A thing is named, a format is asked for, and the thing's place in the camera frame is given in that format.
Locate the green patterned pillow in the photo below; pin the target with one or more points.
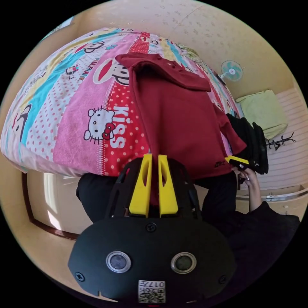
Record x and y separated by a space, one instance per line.
190 51

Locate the bed with cartoon printed sheet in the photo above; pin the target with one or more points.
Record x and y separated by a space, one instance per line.
72 96

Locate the light green cushion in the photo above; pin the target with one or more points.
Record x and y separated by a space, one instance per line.
262 110

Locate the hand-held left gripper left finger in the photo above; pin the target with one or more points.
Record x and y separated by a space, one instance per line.
140 190

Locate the person's body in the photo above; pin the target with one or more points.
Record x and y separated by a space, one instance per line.
264 235

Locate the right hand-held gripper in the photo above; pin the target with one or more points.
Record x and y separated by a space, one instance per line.
257 146

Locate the red long sleeve shirt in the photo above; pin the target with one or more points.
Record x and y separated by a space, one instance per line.
175 120

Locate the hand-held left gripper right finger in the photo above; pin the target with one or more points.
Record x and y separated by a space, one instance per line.
167 195

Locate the teal bladed fan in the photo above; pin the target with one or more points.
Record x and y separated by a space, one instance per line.
231 70

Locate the person's right forearm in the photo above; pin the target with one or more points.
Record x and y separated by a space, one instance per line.
255 201

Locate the person's right hand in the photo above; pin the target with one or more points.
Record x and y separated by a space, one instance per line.
251 180

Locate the black coat rack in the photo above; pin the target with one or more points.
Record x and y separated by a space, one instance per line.
276 144

